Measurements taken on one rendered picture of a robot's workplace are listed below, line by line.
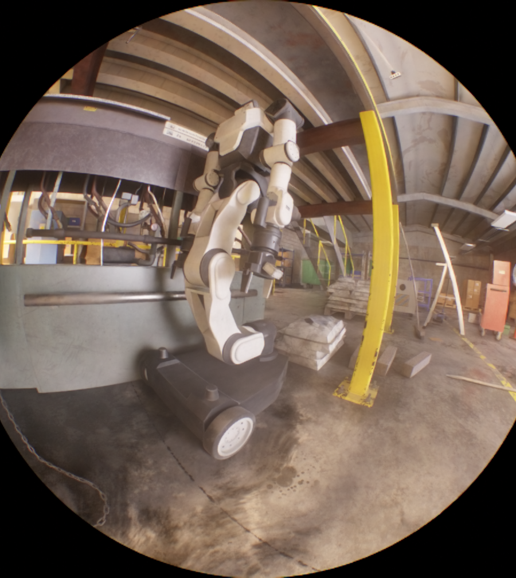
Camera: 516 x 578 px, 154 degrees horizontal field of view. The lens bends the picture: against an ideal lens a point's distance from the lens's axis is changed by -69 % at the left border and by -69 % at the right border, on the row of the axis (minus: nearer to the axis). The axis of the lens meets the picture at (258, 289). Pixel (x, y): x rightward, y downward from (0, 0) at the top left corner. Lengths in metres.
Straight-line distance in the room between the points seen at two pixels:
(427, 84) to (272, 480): 6.81
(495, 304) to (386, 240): 3.16
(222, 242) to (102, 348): 0.75
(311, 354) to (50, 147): 1.96
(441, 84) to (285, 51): 5.27
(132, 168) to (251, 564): 1.49
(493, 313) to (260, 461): 3.77
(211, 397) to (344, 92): 1.97
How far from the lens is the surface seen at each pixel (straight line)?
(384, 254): 0.98
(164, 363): 0.86
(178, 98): 1.68
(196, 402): 0.64
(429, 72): 6.23
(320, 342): 1.32
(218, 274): 0.62
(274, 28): 1.50
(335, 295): 3.18
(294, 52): 1.57
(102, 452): 0.82
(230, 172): 0.84
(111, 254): 1.07
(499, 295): 3.93
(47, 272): 0.99
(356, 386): 1.12
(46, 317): 1.02
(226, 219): 0.71
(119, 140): 1.19
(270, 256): 0.57
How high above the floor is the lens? 0.61
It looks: 5 degrees down
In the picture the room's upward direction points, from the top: 5 degrees clockwise
